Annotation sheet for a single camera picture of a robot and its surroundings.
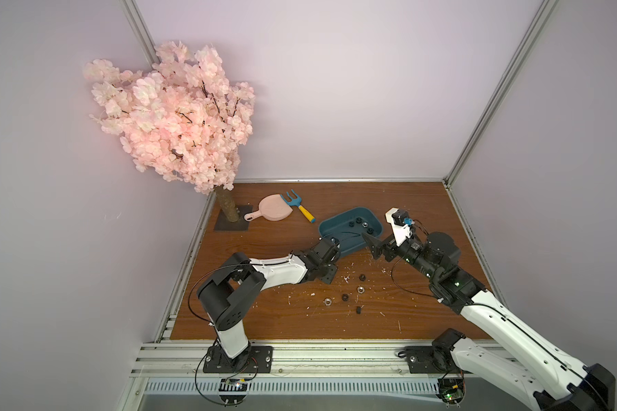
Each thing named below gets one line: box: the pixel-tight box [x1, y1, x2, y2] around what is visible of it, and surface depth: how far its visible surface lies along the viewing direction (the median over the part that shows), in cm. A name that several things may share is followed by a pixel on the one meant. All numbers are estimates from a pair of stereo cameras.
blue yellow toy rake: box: [279, 189, 317, 224], surface depth 112 cm
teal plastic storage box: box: [318, 206, 384, 257], surface depth 104 cm
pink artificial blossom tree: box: [83, 40, 256, 222], surface depth 67 cm
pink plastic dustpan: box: [243, 193, 294, 222], surface depth 113 cm
